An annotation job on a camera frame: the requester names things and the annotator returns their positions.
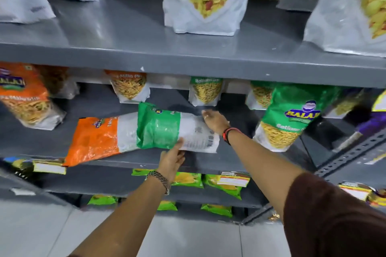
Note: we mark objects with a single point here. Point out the person's left hand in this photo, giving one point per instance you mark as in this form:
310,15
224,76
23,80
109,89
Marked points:
169,163

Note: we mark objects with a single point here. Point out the person's right hand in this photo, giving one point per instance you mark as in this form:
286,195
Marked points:
218,122

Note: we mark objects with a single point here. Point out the person's left thumb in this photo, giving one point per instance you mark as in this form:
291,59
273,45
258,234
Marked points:
179,146

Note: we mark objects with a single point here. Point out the person's right fingers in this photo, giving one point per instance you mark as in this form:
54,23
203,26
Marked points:
208,114

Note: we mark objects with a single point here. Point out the green and white snack packet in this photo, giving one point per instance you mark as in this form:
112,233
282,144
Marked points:
159,127

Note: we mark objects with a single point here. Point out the person's left forearm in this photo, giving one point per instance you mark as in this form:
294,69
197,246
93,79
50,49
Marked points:
126,220

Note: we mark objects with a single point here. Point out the person's right forearm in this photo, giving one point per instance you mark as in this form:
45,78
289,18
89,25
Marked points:
265,169

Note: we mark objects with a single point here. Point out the small green snack packet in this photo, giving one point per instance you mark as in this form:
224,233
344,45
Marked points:
206,91
260,95

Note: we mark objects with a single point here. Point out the red and black wristband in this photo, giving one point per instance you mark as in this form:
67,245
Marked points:
226,134

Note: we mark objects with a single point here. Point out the green yellow chips packet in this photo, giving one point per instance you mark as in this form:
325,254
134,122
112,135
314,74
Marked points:
188,180
166,205
141,172
217,210
102,200
226,186

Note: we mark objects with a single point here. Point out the small orange snack packet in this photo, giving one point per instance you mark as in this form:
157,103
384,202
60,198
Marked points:
129,86

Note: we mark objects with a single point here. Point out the large green snack packet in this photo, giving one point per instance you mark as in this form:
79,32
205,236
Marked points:
289,115

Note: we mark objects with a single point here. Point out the orange and white snack packet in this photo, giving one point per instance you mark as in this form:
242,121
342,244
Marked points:
93,141

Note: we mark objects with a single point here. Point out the grey metal shelf rack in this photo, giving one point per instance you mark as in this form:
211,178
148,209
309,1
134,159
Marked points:
144,40

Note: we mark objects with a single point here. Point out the yellow packet with white label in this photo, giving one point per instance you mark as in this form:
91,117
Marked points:
49,167
355,191

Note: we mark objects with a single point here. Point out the clear brown snack packet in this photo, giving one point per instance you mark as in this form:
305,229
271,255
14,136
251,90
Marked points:
58,80

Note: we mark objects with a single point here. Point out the dark yellow snack packet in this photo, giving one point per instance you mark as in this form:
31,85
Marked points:
345,104

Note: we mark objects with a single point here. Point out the dark blue yellow packet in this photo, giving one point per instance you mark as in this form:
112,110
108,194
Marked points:
18,166

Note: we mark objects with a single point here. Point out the large orange snack packet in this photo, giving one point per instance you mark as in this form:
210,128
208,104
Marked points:
24,97

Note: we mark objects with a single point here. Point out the white shelf label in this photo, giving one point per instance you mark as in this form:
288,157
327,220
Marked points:
22,191

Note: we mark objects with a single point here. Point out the purple snack packet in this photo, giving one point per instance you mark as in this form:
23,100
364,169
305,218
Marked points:
371,125

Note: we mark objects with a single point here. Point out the brown shirt sleeve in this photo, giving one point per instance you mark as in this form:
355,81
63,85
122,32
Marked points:
334,220

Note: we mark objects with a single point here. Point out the dark red yellow packet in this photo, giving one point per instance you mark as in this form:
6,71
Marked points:
377,198

